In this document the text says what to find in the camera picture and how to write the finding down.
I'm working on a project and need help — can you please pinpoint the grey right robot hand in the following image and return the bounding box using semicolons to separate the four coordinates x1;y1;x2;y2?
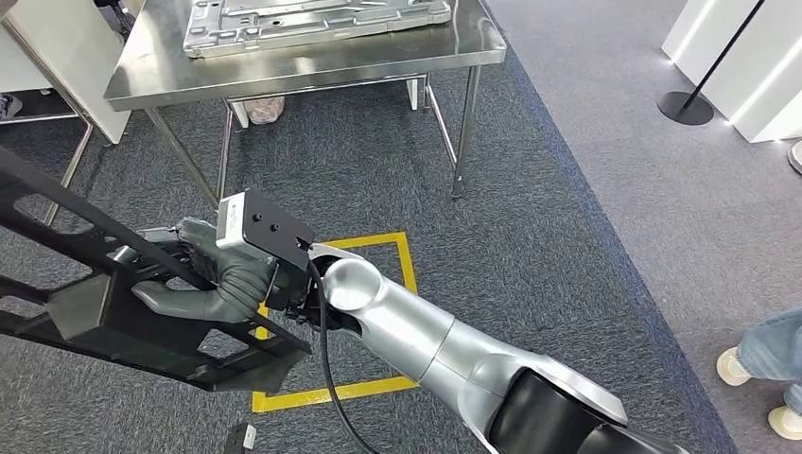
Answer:
113;217;244;323

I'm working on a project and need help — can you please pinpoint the black plastic car part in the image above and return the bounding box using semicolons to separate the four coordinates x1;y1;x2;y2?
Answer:
0;147;313;394

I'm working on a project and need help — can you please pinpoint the small black white robot part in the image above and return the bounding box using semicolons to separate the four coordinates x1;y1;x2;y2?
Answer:
223;423;258;454

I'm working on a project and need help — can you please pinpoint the stainless steel workbench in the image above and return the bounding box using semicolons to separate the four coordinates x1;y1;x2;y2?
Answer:
103;0;508;201

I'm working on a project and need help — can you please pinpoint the pink plastic bag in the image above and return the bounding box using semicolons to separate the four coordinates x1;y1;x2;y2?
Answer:
242;95;287;125

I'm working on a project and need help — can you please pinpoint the yellow floor tape square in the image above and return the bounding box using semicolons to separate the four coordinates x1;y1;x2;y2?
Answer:
252;232;420;415

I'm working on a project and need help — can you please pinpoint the white board panel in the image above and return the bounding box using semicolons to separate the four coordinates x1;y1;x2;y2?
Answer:
0;0;132;147

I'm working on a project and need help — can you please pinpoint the stamped grey metal panel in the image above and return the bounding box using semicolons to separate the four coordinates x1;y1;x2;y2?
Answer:
183;0;454;60

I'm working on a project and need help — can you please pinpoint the black chair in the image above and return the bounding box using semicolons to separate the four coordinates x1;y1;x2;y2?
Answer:
94;0;136;39

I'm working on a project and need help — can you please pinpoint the person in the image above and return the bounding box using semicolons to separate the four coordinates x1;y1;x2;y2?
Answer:
716;306;802;441

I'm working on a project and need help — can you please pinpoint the white display counter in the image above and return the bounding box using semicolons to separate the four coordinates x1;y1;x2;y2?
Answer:
662;0;802;144

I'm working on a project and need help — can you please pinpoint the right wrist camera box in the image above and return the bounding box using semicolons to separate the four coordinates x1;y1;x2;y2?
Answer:
216;187;317;271

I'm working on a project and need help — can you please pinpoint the steel side table frame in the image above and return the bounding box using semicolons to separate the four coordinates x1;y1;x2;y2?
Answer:
0;113;96;227

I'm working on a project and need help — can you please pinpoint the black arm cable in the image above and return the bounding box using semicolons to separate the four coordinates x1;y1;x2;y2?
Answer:
305;257;381;454

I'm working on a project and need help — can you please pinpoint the black stanchion post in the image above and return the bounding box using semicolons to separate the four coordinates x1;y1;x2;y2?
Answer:
656;0;769;127

